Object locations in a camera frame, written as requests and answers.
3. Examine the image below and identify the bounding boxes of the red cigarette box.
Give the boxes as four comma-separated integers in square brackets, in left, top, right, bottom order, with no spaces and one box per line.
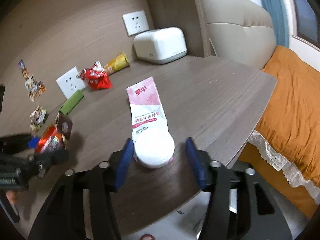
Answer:
[34,112,73,154]

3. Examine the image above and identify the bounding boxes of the pink white toothpaste tube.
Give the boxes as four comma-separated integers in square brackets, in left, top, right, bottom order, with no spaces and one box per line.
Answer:
[126,77,175,169]

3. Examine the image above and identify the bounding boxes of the person's left hand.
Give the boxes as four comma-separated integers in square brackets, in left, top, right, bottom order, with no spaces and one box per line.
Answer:
[5,190,19,216]

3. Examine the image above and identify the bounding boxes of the crumpled white patterned wrapper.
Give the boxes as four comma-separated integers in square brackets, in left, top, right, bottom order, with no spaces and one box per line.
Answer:
[29,105,47,132]

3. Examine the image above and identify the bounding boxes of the green flat pack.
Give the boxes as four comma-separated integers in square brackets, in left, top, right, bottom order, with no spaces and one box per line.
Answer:
[59,90,84,115]

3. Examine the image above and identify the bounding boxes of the white lace bed skirt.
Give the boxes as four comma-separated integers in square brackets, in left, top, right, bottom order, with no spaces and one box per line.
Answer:
[247,130,319,204]

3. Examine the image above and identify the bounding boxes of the left red slipper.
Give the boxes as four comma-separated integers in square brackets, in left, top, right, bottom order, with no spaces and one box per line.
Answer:
[140,233,156,240]

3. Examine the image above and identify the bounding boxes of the red snack wrapper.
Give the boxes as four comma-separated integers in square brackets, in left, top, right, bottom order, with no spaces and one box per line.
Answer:
[76,61,113,90]

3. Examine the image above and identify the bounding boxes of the orange bed cover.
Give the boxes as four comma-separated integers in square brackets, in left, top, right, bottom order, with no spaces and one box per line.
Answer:
[239,46,319,218]

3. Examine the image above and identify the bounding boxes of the yellow paper cup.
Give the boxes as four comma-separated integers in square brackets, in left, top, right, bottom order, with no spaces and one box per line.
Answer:
[104,52,130,75]

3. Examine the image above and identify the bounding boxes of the beige padded headboard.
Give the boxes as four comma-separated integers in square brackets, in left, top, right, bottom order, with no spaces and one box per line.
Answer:
[201,0,277,69]

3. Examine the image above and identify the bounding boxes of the dark framed window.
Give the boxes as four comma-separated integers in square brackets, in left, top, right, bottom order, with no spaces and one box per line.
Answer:
[293,0,319,48]

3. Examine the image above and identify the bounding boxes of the blue curtain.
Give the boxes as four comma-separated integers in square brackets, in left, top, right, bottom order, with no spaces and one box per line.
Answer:
[261,0,290,48]

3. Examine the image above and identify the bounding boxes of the colourful wall stickers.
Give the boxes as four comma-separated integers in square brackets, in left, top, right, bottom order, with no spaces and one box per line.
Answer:
[18,60,46,102]

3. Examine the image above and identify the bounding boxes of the lower white wall socket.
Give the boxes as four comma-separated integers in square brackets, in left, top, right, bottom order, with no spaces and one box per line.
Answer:
[56,67,86,99]

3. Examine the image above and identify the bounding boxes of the white wall socket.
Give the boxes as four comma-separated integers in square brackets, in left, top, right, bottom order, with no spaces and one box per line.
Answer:
[122,10,149,36]
[56,67,86,99]

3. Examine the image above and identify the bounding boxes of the upper white wall socket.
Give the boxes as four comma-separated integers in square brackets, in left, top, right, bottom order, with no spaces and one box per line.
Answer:
[122,10,149,36]

